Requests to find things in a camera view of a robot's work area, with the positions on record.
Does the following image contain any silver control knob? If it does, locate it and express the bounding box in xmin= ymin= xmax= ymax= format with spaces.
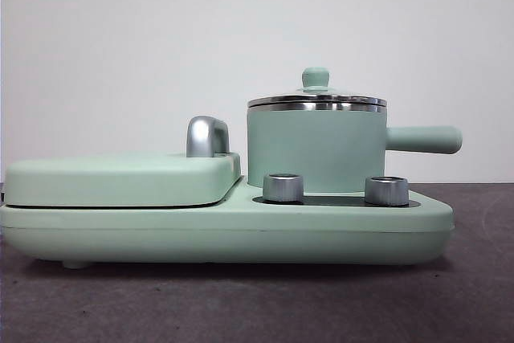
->
xmin=364 ymin=175 xmax=410 ymax=206
xmin=262 ymin=172 xmax=305 ymax=204

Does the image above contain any mint green handled pot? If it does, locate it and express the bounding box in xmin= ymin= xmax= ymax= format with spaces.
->
xmin=245 ymin=101 xmax=463 ymax=194

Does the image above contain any glass lid with green knob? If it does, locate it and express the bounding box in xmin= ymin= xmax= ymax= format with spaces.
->
xmin=246 ymin=66 xmax=390 ymax=110

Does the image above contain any mint green breakfast machine base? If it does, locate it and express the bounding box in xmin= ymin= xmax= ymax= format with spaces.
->
xmin=0 ymin=180 xmax=455 ymax=270

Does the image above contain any mint green hinged griddle cover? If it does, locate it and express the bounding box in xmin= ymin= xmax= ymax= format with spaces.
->
xmin=2 ymin=149 xmax=243 ymax=210

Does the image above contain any silver griddle cover handle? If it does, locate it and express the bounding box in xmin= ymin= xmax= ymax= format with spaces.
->
xmin=186 ymin=116 xmax=231 ymax=158

